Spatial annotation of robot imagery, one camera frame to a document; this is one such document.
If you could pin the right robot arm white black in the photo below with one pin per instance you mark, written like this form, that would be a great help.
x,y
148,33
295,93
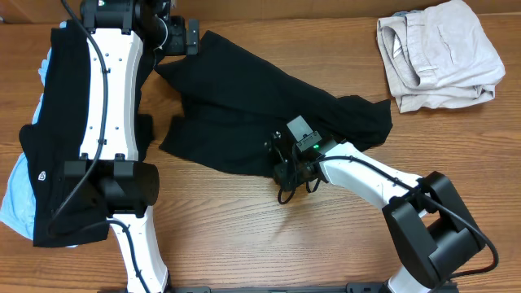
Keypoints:
x,y
432,230

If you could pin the light blue garment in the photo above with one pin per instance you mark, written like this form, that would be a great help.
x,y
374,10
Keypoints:
x,y
18,208

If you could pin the black polo shirt with logo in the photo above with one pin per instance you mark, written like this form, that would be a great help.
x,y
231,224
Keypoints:
x,y
57,122

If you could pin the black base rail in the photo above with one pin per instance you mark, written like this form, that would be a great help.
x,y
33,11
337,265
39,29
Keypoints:
x,y
277,289

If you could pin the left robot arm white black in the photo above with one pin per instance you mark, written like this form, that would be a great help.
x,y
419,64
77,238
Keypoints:
x,y
108,171

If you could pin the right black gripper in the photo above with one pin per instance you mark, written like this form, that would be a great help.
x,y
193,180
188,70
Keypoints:
x,y
282,163

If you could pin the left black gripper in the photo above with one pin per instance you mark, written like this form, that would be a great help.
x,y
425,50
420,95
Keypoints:
x,y
191,37

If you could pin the black t-shirt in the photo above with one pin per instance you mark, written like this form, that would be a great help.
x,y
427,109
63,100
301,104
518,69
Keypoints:
x,y
233,101

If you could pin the folded beige pants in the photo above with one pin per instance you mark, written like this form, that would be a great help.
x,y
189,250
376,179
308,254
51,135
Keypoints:
x,y
439,57

